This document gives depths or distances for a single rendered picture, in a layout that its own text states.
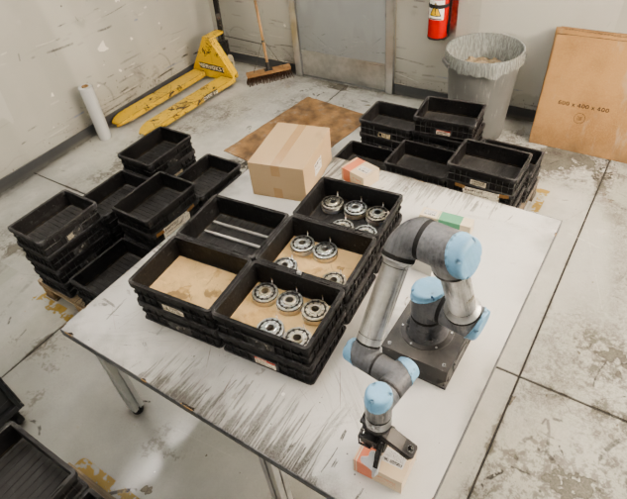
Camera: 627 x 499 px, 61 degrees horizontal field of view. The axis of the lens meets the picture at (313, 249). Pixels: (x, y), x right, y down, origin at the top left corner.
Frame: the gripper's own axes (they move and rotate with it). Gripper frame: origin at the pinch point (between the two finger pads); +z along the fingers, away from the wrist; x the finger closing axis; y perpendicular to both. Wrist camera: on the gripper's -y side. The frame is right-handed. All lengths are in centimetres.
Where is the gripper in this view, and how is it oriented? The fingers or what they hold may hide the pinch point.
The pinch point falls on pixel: (384, 456)
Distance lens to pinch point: 176.5
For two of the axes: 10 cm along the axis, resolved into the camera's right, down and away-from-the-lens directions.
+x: -4.9, 6.3, -6.1
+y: -8.7, -2.8, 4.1
